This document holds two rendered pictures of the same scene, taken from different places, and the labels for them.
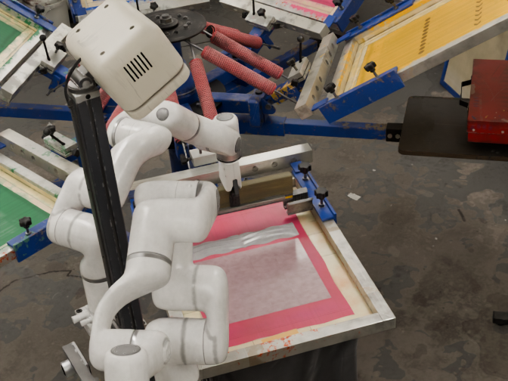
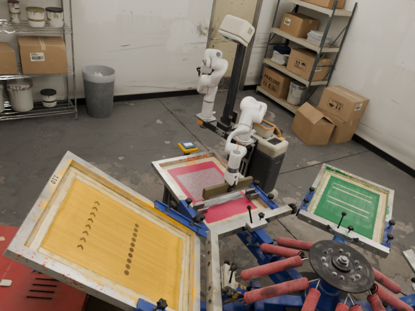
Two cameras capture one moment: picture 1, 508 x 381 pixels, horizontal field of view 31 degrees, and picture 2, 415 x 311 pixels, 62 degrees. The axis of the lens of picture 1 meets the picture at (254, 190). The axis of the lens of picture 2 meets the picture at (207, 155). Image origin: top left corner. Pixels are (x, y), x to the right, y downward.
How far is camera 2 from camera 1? 4.04 m
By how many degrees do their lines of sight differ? 110
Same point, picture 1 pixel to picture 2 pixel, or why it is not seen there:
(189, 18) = (331, 274)
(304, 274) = (188, 184)
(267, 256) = not seen: hidden behind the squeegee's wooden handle
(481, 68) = (76, 300)
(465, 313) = not seen: outside the picture
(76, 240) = not seen: hidden behind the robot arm
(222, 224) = (233, 208)
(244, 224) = (222, 208)
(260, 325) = (199, 167)
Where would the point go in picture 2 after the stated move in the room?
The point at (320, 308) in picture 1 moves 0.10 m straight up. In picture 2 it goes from (179, 172) to (181, 161)
